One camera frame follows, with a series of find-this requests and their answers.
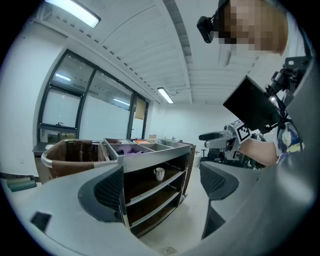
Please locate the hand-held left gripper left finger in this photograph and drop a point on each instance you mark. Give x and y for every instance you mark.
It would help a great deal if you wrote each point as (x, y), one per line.
(62, 200)

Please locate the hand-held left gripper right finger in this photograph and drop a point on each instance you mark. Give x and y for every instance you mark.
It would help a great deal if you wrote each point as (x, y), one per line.
(225, 185)

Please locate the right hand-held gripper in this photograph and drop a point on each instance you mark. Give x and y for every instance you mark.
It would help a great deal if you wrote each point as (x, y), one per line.
(237, 135)

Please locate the metal compartment cart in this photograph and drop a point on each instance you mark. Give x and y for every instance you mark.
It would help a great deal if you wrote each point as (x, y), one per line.
(155, 157)

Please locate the orange packet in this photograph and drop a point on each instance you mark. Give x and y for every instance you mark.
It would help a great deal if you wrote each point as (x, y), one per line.
(141, 141)

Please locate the grey cloth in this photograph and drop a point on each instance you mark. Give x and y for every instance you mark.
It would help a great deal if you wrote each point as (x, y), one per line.
(132, 150)

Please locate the person's right forearm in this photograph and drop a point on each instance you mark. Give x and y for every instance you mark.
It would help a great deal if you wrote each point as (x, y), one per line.
(262, 151)

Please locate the green rolled mat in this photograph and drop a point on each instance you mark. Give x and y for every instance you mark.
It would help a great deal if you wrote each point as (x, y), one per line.
(23, 186)

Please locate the black tablet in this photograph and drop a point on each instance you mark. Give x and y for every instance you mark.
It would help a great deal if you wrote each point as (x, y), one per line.
(252, 102)

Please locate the dark washbasin cabinet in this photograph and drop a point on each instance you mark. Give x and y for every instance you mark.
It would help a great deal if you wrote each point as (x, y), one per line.
(39, 148)

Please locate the white mug dark rim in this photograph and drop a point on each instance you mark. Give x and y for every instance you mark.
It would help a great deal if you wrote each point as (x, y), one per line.
(159, 174)

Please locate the long ceiling light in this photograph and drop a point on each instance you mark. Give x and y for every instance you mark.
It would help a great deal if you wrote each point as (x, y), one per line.
(75, 11)
(165, 95)

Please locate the brown cardboard sheet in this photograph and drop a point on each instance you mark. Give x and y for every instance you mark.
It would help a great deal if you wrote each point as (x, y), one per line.
(140, 110)

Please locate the person's white printed shirt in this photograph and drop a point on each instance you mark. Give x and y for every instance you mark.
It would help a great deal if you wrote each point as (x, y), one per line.
(291, 140)

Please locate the black framed window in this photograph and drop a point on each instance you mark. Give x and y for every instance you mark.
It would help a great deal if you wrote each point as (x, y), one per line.
(82, 105)

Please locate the person's head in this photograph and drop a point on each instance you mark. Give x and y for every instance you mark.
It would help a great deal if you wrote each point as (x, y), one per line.
(252, 27)

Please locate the black head camera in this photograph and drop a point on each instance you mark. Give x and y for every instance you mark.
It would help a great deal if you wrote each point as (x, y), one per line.
(206, 28)

